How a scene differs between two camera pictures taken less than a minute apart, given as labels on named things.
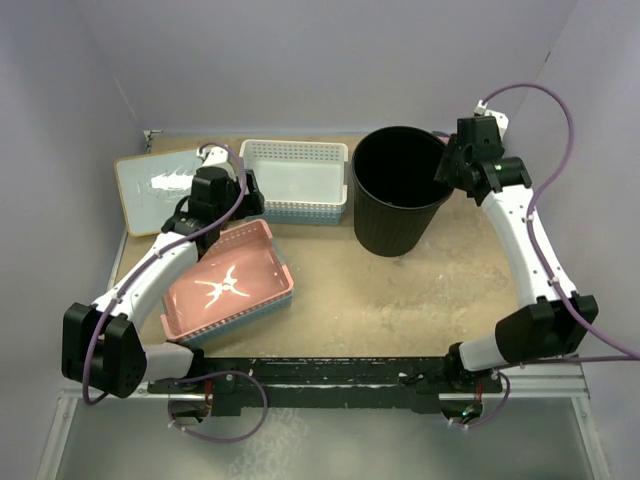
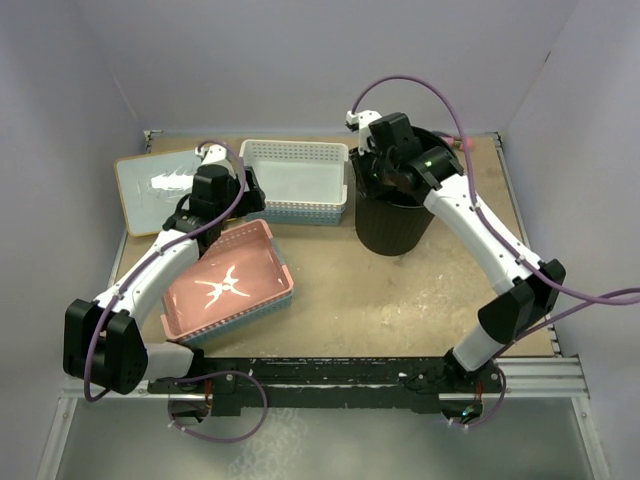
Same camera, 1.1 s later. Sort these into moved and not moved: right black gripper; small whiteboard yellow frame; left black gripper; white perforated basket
Moved: right black gripper
Not moved: small whiteboard yellow frame; white perforated basket; left black gripper
